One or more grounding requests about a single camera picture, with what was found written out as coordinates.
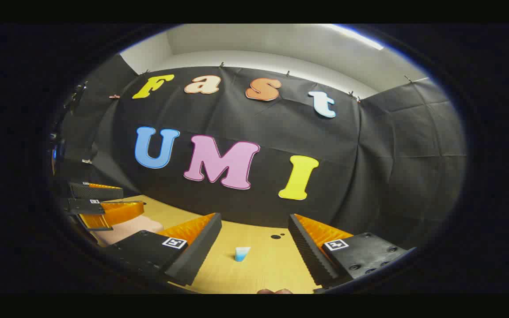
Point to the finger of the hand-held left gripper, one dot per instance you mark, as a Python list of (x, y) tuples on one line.
[(95, 192), (84, 206)]

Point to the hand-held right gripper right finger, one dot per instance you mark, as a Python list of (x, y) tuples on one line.
[(309, 254)]

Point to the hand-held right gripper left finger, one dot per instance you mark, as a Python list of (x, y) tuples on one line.
[(199, 251)]

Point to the light blue squeeze tube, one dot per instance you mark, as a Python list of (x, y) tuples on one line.
[(241, 255)]

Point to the pink suitcase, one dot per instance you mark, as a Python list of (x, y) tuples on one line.
[(126, 227)]

